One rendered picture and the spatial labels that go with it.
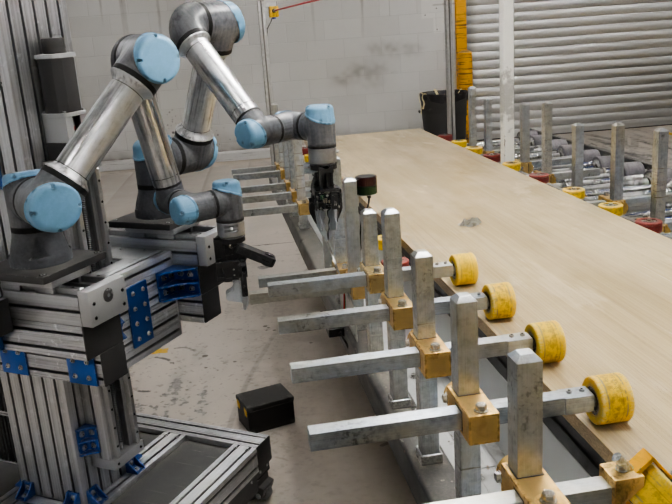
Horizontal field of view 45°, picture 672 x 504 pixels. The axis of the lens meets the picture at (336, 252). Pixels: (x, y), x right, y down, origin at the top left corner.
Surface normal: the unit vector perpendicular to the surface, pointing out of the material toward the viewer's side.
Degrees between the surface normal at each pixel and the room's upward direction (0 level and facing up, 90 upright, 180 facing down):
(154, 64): 85
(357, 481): 0
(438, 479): 0
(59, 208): 95
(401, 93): 90
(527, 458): 90
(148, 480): 0
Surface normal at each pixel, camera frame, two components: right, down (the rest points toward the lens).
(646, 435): -0.07, -0.96
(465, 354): 0.17, 0.26
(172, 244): -0.41, 0.28
